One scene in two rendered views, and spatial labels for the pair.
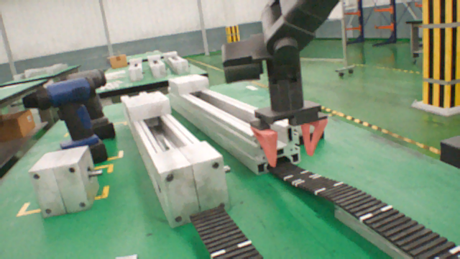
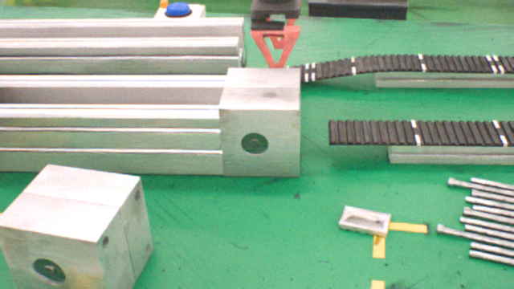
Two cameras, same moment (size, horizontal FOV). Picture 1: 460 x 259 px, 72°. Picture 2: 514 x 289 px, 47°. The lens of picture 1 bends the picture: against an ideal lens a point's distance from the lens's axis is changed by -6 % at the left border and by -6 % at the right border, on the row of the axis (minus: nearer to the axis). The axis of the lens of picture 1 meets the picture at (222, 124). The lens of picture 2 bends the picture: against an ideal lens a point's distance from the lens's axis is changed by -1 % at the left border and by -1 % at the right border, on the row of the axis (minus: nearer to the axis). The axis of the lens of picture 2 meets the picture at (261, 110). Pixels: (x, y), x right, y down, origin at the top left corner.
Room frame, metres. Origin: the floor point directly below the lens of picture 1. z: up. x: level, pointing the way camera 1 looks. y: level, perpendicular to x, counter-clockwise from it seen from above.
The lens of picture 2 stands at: (0.27, 0.63, 1.21)
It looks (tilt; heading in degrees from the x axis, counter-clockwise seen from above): 31 degrees down; 293
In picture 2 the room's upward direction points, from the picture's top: 2 degrees counter-clockwise
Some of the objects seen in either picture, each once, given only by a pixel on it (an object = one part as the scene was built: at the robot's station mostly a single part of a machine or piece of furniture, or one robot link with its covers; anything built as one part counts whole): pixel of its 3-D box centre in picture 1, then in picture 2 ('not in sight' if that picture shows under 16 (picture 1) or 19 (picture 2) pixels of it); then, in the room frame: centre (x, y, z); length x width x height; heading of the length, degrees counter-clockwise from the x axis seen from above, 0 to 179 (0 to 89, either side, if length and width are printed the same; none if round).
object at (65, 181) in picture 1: (72, 178); (86, 229); (0.60, 0.31, 0.83); 0.11 x 0.10 x 0.10; 98
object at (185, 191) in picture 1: (196, 180); (263, 116); (0.52, 0.06, 0.83); 0.12 x 0.09 x 0.10; 108
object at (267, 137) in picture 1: (277, 139); (276, 38); (0.55, -0.09, 0.86); 0.07 x 0.07 x 0.09; 18
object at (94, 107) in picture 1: (79, 108); not in sight; (1.02, 0.44, 0.89); 0.20 x 0.08 x 0.22; 122
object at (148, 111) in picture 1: (146, 110); not in sight; (0.94, 0.21, 0.87); 0.16 x 0.11 x 0.07; 18
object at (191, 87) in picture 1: (188, 87); not in sight; (1.23, 0.10, 0.87); 0.16 x 0.11 x 0.07; 18
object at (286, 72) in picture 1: (279, 61); not in sight; (0.56, -0.11, 1.00); 0.07 x 0.06 x 0.07; 83
